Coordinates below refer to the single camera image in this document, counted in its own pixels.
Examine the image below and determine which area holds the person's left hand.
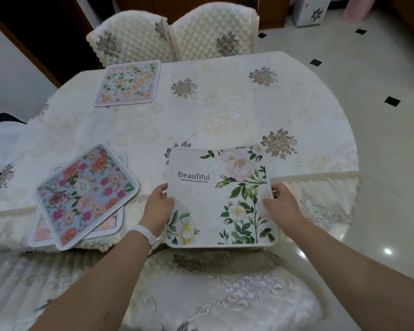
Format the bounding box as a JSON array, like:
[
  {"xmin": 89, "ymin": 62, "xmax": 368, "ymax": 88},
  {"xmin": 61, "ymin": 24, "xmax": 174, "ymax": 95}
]
[{"xmin": 138, "ymin": 183, "xmax": 176, "ymax": 239}]

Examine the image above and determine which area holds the person's right hand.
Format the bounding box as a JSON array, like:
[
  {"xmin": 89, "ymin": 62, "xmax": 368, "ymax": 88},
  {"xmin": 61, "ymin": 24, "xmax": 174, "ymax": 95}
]
[{"xmin": 262, "ymin": 183, "xmax": 307, "ymax": 239}]

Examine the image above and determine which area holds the white green floral placemat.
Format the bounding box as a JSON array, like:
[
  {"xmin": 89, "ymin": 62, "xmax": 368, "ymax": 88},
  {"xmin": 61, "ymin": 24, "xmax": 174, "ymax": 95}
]
[{"xmin": 164, "ymin": 145, "xmax": 279, "ymax": 247}]

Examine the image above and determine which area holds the person's left forearm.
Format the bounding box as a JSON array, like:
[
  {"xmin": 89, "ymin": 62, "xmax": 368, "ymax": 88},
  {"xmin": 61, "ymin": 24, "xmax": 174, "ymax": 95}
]
[{"xmin": 28, "ymin": 231, "xmax": 153, "ymax": 331}]

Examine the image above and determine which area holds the person's right forearm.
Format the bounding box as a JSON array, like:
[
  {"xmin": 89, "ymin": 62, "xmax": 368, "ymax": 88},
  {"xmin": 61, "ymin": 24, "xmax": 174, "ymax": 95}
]
[{"xmin": 286, "ymin": 220, "xmax": 414, "ymax": 331}]

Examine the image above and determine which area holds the white wristband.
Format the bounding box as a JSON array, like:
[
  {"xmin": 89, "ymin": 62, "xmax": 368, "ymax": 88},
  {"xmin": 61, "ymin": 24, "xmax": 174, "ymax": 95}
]
[{"xmin": 127, "ymin": 225, "xmax": 158, "ymax": 256}]

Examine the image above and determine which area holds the pink floral placemat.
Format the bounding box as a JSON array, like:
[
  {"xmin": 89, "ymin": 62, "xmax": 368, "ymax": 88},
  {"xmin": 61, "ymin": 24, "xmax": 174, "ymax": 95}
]
[{"xmin": 29, "ymin": 152, "xmax": 128, "ymax": 249}]

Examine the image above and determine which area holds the blue floral placemat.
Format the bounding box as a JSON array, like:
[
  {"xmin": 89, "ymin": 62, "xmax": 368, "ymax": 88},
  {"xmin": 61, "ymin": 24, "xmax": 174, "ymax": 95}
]
[{"xmin": 32, "ymin": 143, "xmax": 141, "ymax": 251}]

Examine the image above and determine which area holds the chair with embroidered lace cover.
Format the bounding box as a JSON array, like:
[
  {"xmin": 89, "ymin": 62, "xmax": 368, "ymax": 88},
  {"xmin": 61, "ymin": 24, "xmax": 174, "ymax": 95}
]
[{"xmin": 0, "ymin": 242, "xmax": 328, "ymax": 331}]

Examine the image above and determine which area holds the cream embroidered tablecloth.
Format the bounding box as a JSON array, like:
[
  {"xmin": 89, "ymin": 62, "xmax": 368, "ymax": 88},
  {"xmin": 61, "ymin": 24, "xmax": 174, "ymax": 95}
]
[{"xmin": 0, "ymin": 51, "xmax": 362, "ymax": 255}]

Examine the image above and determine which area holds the pink orange leafy placemat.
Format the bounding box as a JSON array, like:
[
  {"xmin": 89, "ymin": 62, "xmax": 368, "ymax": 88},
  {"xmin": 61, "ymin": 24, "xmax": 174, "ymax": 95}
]
[{"xmin": 93, "ymin": 60, "xmax": 162, "ymax": 108}]

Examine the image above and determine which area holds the cream quilted chair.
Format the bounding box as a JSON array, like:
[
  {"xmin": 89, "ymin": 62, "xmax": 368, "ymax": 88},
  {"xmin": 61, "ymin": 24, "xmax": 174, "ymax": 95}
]
[
  {"xmin": 168, "ymin": 1, "xmax": 260, "ymax": 62},
  {"xmin": 86, "ymin": 10, "xmax": 177, "ymax": 68}
]

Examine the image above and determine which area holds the white chair with dark trim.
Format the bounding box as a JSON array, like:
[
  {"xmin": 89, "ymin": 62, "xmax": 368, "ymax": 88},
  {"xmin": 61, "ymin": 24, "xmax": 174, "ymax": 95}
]
[{"xmin": 0, "ymin": 112, "xmax": 29, "ymax": 177}]

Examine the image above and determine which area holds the white floral cabinet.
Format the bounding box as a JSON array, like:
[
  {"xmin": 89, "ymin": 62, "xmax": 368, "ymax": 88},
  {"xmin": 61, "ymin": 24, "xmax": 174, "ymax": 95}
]
[{"xmin": 291, "ymin": 0, "xmax": 332, "ymax": 28}]

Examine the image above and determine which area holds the pink fabric object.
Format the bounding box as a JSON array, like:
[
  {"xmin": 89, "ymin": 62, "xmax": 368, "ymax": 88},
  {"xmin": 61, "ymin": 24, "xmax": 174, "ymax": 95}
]
[{"xmin": 342, "ymin": 0, "xmax": 375, "ymax": 21}]

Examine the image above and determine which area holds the dark wooden door frame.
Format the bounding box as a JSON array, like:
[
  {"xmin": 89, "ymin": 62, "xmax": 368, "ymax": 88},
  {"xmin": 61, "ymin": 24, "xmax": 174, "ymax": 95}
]
[{"xmin": 0, "ymin": 0, "xmax": 104, "ymax": 88}]

